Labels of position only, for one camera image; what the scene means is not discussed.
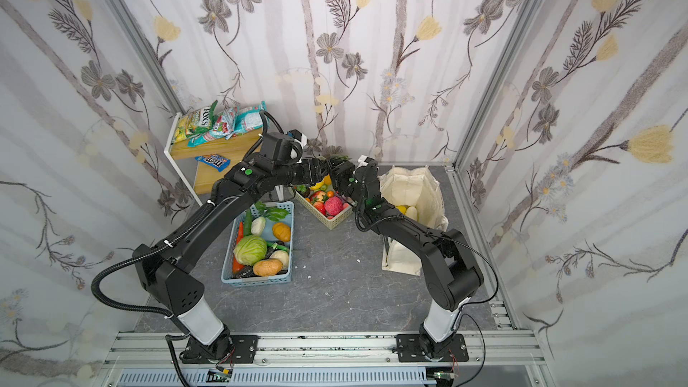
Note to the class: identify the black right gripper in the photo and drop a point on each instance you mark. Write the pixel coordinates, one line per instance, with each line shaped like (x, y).
(347, 178)

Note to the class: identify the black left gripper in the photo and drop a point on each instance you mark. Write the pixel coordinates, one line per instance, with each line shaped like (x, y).
(313, 172)

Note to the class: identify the pink dragon fruit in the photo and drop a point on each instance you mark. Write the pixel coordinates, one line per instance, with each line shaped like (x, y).
(333, 206)

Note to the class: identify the yellow mango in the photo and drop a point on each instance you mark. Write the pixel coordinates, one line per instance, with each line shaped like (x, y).
(401, 208)

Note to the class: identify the light blue vegetable basket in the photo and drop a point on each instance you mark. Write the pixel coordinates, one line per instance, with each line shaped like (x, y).
(237, 275)

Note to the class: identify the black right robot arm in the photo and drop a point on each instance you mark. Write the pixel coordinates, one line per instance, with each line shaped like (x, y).
(448, 264)

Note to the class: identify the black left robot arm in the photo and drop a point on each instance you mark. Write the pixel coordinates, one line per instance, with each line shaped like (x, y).
(164, 270)

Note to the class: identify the teal snack bag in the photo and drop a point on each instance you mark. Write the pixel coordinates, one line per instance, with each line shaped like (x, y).
(249, 119)

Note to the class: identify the red pink snack bag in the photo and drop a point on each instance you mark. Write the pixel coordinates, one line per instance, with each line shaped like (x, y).
(222, 128)

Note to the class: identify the green chips bag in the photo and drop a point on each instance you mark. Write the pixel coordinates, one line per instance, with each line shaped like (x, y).
(194, 123)

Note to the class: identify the green plastic fruit basket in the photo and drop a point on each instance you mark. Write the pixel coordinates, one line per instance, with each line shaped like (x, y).
(323, 201)

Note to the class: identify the green leafy spinach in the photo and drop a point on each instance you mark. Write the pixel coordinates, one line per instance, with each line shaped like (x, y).
(272, 213)

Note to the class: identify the orange round fruit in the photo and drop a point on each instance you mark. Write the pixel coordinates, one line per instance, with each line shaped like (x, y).
(282, 232)

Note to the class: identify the white bok choy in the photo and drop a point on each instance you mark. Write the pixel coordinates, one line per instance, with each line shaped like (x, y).
(258, 226)

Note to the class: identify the blue candy packet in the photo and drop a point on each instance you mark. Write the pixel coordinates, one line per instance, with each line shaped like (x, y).
(215, 161)

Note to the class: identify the green cabbage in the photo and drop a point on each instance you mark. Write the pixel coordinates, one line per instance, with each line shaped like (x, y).
(250, 250)

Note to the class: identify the beige potato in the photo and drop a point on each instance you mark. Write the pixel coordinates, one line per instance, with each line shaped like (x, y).
(268, 267)

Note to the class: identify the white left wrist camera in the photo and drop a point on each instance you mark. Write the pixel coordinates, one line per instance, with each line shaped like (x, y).
(298, 143)

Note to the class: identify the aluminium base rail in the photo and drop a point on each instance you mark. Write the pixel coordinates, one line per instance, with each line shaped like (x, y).
(479, 358)

